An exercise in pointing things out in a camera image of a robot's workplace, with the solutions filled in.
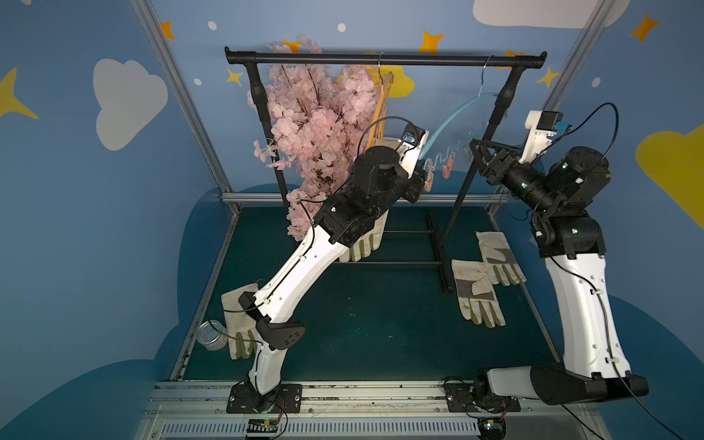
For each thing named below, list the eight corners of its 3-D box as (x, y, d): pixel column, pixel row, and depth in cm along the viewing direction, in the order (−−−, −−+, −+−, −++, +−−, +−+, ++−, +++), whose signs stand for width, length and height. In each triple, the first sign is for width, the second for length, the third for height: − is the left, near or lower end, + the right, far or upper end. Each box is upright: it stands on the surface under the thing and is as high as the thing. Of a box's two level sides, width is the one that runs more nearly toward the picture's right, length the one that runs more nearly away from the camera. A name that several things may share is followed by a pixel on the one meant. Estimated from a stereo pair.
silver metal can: (201, 350, 84) (192, 344, 79) (209, 327, 88) (201, 320, 83) (224, 350, 84) (216, 344, 79) (231, 327, 88) (224, 320, 83)
